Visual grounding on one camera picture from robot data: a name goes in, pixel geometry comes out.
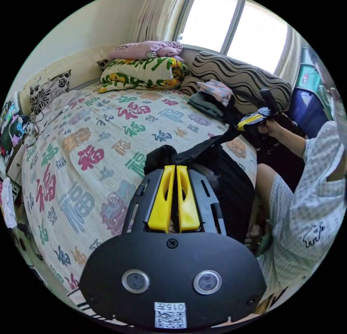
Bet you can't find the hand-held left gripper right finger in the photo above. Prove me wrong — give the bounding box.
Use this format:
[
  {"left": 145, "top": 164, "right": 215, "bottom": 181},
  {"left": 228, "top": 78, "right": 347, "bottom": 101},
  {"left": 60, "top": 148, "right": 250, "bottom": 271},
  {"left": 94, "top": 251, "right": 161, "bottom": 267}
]
[{"left": 176, "top": 165, "right": 203, "bottom": 233}]

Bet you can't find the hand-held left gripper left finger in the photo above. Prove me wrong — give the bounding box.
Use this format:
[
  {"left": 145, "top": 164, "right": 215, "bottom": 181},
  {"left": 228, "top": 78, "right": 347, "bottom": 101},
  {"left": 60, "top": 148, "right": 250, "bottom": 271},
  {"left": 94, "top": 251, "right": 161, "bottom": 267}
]
[{"left": 147, "top": 165, "right": 176, "bottom": 233}]

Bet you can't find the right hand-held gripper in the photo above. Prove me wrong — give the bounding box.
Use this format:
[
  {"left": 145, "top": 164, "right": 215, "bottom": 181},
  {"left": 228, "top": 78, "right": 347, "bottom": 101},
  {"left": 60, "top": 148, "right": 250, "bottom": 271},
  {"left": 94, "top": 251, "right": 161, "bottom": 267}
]
[{"left": 237, "top": 106, "right": 278, "bottom": 131}]

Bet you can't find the black patterned short sleeve shirt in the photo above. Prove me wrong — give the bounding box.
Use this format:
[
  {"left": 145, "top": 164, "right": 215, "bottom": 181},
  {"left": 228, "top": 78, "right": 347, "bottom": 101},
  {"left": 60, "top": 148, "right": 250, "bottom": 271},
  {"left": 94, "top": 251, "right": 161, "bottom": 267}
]
[{"left": 143, "top": 124, "right": 256, "bottom": 244}]

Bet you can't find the person's right forearm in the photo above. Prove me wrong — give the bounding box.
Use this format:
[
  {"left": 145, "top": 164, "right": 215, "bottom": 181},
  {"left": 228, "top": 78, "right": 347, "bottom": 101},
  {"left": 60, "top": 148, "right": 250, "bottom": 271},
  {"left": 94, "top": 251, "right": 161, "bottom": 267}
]
[{"left": 276, "top": 126, "right": 309, "bottom": 158}]

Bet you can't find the person's right hand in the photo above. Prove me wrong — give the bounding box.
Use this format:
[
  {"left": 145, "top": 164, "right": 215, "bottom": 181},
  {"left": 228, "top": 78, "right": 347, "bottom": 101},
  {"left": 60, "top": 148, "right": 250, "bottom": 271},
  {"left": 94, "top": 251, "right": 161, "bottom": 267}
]
[{"left": 257, "top": 119, "right": 290, "bottom": 140}]

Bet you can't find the pile of clothes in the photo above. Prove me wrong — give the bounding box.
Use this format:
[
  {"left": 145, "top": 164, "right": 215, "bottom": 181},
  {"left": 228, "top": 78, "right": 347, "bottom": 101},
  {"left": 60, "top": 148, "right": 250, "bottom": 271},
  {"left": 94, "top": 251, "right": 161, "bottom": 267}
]
[{"left": 187, "top": 79, "right": 235, "bottom": 121}]

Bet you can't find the zebra striped rolled blanket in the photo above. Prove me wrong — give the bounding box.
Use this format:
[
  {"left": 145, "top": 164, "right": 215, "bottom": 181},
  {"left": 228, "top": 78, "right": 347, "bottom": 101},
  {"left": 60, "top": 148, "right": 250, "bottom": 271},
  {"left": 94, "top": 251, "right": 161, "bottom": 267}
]
[{"left": 180, "top": 51, "right": 294, "bottom": 115}]

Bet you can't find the blue storage box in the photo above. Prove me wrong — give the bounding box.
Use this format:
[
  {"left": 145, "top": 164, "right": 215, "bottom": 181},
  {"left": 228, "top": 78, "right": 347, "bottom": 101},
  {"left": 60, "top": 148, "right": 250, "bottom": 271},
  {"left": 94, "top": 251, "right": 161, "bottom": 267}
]
[{"left": 286, "top": 86, "right": 330, "bottom": 135}]

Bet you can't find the green storage box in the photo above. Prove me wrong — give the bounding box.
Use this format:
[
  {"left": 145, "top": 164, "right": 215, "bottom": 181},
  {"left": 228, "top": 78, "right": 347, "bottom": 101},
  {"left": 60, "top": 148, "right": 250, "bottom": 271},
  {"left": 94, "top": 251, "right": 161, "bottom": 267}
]
[{"left": 295, "top": 45, "right": 327, "bottom": 89}]

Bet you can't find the window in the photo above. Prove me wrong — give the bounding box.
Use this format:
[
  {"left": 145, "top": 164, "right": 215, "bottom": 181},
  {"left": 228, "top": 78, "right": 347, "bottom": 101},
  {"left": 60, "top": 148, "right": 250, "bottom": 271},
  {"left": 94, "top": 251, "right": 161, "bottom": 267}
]
[{"left": 177, "top": 0, "right": 289, "bottom": 75}]

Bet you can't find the person's body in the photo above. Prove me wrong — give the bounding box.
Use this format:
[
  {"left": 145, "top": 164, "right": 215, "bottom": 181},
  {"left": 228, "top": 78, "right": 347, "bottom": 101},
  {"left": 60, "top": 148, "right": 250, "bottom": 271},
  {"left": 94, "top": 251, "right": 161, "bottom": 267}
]
[{"left": 254, "top": 86, "right": 347, "bottom": 314}]

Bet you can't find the bed with printed sheet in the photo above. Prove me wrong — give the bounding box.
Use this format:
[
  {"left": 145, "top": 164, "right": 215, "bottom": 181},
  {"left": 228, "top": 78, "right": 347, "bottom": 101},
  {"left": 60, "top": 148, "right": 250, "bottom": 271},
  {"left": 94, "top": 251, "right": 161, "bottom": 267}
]
[{"left": 17, "top": 46, "right": 258, "bottom": 295}]

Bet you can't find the folded duck print quilt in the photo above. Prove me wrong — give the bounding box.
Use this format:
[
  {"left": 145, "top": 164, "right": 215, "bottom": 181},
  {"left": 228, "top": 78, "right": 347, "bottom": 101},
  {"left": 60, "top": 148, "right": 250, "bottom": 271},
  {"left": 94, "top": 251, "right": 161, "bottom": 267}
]
[{"left": 98, "top": 56, "right": 190, "bottom": 94}]

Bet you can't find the pink folded blanket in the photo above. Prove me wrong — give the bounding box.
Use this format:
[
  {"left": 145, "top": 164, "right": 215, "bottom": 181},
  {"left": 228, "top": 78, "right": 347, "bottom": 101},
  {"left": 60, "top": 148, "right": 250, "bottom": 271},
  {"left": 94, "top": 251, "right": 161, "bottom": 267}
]
[{"left": 109, "top": 40, "right": 185, "bottom": 63}]

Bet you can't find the pale striped curtain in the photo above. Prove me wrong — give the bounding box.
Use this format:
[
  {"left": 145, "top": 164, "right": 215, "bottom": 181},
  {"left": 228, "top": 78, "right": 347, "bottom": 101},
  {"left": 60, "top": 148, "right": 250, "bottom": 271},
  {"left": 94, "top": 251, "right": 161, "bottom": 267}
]
[{"left": 132, "top": 0, "right": 191, "bottom": 45}]

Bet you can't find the black white floral pillow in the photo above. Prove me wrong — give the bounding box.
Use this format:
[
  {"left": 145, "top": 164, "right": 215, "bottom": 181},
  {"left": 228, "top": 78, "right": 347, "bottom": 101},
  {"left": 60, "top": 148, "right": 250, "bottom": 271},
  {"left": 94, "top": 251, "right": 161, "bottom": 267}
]
[{"left": 29, "top": 69, "right": 72, "bottom": 115}]

